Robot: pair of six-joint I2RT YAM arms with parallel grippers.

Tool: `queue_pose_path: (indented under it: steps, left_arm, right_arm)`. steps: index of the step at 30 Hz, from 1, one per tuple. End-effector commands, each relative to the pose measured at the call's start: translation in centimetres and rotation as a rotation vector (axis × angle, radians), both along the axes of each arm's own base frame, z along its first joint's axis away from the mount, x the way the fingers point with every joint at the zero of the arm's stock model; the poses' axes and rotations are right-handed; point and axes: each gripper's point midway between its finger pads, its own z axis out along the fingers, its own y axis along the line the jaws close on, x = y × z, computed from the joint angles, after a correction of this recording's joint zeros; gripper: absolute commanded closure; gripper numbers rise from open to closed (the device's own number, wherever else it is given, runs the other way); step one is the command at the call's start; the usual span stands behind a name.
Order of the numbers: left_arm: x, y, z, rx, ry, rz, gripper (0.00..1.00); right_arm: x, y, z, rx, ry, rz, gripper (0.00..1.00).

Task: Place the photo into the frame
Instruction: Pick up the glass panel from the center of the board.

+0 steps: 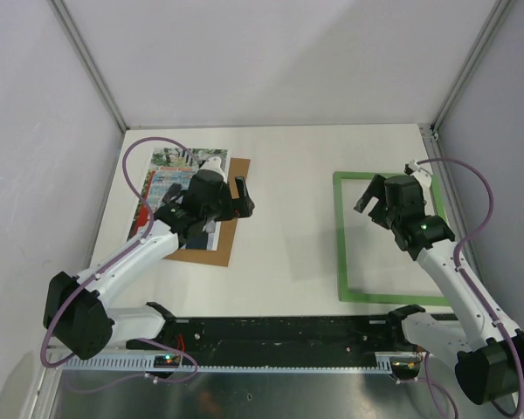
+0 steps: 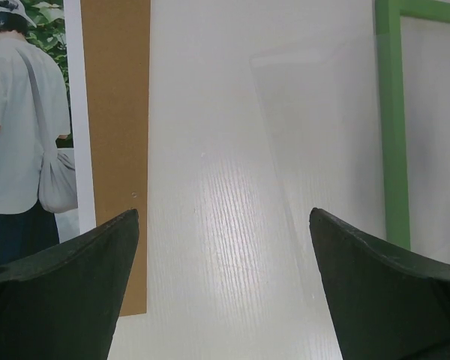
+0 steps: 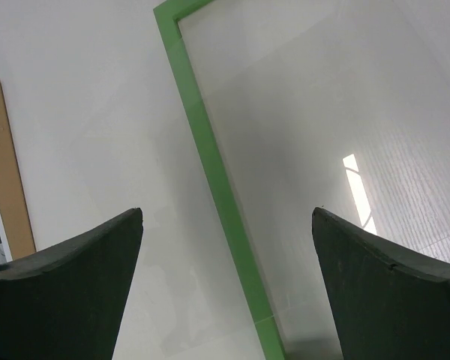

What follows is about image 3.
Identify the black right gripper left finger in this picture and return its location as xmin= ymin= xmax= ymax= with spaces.
xmin=0 ymin=208 xmax=143 ymax=359

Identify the green wooden photo frame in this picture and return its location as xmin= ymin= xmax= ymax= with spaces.
xmin=154 ymin=1 xmax=287 ymax=359

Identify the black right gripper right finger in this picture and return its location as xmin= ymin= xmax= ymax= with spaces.
xmin=312 ymin=208 xmax=450 ymax=359

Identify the brown cardboard backing board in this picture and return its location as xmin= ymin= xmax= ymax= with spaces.
xmin=0 ymin=82 xmax=36 ymax=260

